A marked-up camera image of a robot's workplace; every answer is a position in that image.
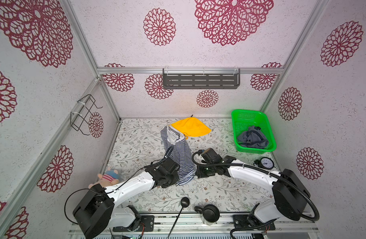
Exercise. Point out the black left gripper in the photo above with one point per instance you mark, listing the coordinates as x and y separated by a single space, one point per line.
176 178

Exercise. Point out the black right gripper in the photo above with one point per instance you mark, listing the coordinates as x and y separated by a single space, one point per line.
199 173

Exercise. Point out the blue white striped tank top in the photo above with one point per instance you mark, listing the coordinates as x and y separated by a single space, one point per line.
181 153

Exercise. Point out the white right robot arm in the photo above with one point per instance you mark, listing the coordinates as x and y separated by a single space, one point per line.
290 197

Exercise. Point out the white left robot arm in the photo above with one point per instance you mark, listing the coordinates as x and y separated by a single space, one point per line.
99 208

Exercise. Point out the grey tank top in basket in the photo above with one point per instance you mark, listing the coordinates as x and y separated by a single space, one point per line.
253 138

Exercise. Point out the black ladle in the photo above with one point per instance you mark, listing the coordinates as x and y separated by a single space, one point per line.
185 202

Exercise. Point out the yellow bucket hat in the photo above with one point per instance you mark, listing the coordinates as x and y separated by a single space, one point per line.
191 127

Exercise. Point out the black pressure gauge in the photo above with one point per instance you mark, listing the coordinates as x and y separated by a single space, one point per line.
265 163

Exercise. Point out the green plastic basket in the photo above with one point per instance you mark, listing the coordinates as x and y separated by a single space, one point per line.
243 119

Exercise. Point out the plush doll toy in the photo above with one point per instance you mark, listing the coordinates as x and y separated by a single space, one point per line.
109 178

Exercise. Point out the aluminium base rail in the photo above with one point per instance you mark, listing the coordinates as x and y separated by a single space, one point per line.
190 225

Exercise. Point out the grey wall shelf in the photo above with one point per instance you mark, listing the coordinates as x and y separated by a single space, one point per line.
203 81

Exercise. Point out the black wire wall rack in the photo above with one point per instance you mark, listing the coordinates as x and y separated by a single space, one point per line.
87 120

